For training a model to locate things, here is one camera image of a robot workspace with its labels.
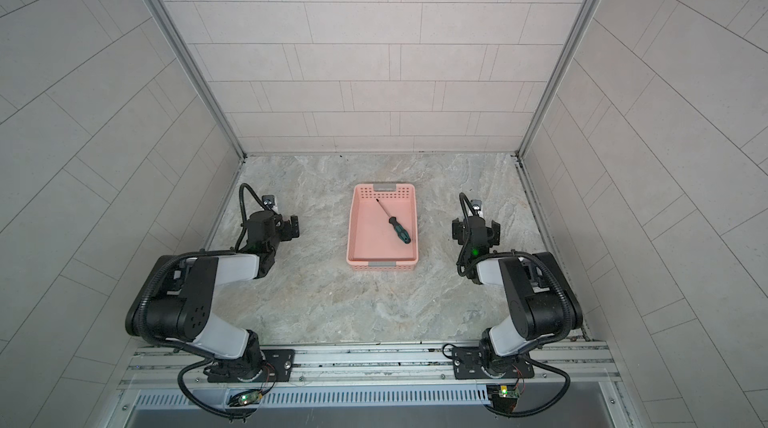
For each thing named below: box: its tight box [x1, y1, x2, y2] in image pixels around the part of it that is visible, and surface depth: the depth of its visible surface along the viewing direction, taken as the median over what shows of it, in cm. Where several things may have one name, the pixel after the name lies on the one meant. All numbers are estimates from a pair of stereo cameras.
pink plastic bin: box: [346, 183, 419, 271], surface depth 99 cm
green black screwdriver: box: [376, 198, 411, 244], surface depth 95 cm
